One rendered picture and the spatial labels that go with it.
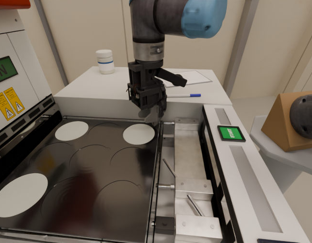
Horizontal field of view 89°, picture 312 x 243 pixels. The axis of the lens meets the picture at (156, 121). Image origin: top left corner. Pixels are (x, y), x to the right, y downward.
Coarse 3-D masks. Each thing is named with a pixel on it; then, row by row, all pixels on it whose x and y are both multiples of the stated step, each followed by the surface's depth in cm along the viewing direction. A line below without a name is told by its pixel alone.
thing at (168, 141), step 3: (165, 138) 56; (168, 138) 56; (171, 138) 56; (165, 141) 56; (168, 141) 55; (171, 141) 55; (162, 144) 56; (165, 144) 56; (168, 144) 56; (171, 144) 56
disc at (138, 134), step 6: (132, 126) 53; (138, 126) 53; (144, 126) 53; (150, 126) 53; (126, 132) 51; (132, 132) 51; (138, 132) 51; (144, 132) 51; (150, 132) 51; (126, 138) 49; (132, 138) 49; (138, 138) 49; (144, 138) 49; (150, 138) 49; (138, 144) 47
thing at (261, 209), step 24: (216, 120) 46; (216, 144) 38; (240, 144) 38; (240, 168) 33; (264, 168) 32; (240, 192) 28; (264, 192) 28; (240, 216) 25; (264, 216) 25; (288, 216) 25; (288, 240) 23
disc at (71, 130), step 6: (66, 126) 54; (72, 126) 54; (78, 126) 54; (84, 126) 54; (60, 132) 51; (66, 132) 51; (72, 132) 51; (78, 132) 51; (84, 132) 51; (60, 138) 49; (66, 138) 49; (72, 138) 49
